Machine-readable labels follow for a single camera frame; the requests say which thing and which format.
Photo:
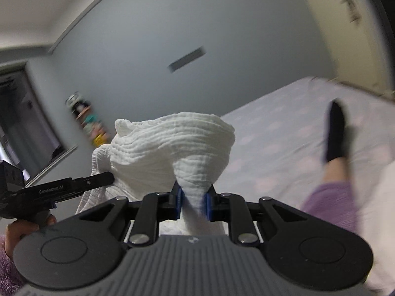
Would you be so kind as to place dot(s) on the person's left hand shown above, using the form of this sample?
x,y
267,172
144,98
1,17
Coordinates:
x,y
21,229

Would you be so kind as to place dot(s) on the person's left forearm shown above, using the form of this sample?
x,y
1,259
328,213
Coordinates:
x,y
7,268

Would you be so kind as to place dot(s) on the cream door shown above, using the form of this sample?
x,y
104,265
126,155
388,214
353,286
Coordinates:
x,y
330,37

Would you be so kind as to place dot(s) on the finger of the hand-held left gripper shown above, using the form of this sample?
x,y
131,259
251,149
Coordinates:
x,y
95,180

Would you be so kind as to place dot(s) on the clear tube of plush toys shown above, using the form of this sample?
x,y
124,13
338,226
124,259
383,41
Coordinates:
x,y
94,128

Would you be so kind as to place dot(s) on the person's leg in purple pants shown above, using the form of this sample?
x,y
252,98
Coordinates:
x,y
333,203

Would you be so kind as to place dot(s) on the grey wall plate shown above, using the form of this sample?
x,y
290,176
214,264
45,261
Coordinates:
x,y
186,59

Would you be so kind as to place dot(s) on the black sock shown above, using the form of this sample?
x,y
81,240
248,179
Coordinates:
x,y
334,132

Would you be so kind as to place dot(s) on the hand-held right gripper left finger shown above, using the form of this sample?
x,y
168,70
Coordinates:
x,y
179,202

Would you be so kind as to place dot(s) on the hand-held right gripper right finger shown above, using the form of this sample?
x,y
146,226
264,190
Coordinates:
x,y
208,205

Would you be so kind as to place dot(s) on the white crinkled garment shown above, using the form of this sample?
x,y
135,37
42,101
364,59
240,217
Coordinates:
x,y
172,141

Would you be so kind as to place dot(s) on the bed with pink dotted sheet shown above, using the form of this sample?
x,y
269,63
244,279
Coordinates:
x,y
277,123

